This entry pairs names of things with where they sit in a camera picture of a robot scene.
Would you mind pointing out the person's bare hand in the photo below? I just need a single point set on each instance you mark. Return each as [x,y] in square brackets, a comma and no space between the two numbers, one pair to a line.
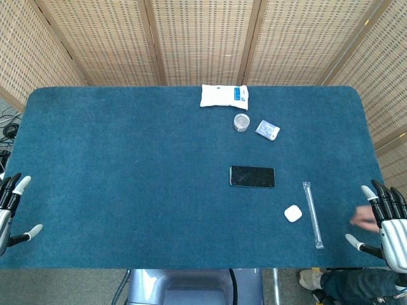
[364,219]

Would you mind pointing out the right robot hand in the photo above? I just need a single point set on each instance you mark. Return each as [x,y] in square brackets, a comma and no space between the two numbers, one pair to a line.
[394,235]

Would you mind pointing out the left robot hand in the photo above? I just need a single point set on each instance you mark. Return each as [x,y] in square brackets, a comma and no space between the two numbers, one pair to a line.
[5,219]

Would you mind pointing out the smartphone black screen teal back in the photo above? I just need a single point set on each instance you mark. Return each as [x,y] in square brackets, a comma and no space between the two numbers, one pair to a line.
[252,176]

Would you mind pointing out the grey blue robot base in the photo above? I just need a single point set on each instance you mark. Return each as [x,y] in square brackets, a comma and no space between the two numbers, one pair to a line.
[190,287]

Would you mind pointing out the straw in clear wrapper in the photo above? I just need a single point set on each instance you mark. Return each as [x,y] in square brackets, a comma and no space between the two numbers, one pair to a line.
[313,214]

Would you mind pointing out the person's leg in jeans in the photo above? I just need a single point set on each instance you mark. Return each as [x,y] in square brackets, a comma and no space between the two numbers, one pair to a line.
[359,284]

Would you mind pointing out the white earbuds case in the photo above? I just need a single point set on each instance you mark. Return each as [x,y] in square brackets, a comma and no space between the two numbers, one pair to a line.
[292,213]

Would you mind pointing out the white sneaker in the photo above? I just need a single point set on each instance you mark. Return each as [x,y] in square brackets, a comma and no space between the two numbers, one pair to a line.
[310,279]

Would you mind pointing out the small blue white packet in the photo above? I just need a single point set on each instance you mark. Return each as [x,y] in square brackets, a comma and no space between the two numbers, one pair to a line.
[267,129]

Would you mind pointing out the clear round plastic jar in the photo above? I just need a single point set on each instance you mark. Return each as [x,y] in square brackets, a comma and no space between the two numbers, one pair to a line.
[241,123]

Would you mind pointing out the white tissue pack blue label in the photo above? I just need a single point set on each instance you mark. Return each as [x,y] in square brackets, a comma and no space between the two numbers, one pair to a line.
[224,97]

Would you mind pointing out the woven bamboo folding screen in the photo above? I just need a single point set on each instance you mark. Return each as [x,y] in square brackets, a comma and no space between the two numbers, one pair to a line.
[203,41]

